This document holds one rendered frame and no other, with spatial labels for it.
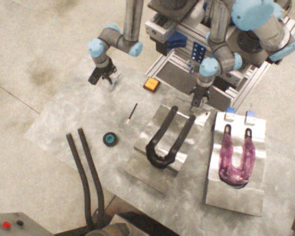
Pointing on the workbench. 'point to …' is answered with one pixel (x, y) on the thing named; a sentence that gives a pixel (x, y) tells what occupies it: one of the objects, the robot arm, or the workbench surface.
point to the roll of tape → (110, 137)
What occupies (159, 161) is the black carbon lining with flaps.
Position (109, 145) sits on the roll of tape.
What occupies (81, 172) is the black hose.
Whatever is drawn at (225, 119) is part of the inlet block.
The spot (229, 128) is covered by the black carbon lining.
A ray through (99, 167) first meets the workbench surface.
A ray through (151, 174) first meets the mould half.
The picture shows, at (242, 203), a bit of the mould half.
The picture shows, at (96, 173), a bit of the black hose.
